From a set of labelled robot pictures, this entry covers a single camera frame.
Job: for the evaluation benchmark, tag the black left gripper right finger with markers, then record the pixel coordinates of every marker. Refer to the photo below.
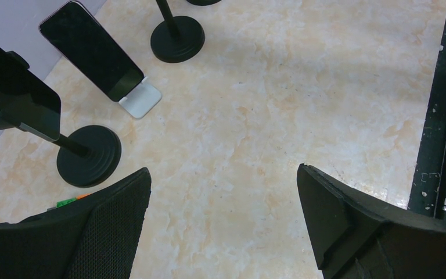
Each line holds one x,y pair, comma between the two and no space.
355,235

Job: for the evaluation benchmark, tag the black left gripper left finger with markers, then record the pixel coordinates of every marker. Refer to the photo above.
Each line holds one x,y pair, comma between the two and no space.
94,237

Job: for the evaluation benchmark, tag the black clamp stand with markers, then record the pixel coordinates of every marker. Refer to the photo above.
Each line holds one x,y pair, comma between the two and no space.
177,38
88,156
203,2

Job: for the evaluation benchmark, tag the silver metal phone stand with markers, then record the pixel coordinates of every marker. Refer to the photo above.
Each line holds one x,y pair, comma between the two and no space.
141,100

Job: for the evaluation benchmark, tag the dark green-edged smartphone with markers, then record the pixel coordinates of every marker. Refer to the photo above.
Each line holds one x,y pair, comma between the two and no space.
26,102

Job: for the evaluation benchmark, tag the purple smartphone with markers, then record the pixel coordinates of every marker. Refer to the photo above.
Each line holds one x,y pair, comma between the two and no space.
83,41

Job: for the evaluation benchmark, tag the black clamp stand back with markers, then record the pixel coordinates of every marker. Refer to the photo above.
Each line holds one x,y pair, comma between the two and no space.
177,38

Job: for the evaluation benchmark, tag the green toy brick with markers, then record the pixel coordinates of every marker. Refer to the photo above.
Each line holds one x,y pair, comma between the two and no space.
65,202

